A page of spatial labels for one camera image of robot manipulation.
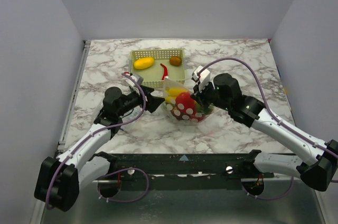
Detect yellow green mango toy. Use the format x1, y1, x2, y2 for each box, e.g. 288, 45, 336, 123
165, 96, 176, 105

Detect clear plastic box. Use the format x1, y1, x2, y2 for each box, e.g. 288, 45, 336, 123
120, 107, 142, 132

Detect clear zip top bag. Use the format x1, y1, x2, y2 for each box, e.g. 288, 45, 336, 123
162, 76, 214, 125

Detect beige perforated plastic basket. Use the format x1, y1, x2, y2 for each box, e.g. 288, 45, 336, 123
129, 49, 186, 89

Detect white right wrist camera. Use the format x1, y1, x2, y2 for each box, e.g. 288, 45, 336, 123
191, 66, 211, 92

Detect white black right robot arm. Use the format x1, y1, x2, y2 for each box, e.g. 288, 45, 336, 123
192, 70, 337, 192

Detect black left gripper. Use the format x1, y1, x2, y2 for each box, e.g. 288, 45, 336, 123
117, 85, 165, 117

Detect brown kiwi toy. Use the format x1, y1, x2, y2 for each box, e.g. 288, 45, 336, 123
170, 56, 182, 67

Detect red chili pepper toy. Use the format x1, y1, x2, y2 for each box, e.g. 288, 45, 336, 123
160, 63, 168, 80

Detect red tomato toy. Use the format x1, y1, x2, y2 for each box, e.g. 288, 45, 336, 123
175, 92, 196, 116

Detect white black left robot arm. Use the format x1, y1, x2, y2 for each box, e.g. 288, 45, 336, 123
34, 86, 165, 212

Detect yellow banana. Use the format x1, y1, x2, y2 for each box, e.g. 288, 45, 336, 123
133, 57, 155, 70
167, 88, 189, 97

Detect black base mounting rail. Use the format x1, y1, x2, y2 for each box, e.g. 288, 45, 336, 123
95, 150, 274, 192

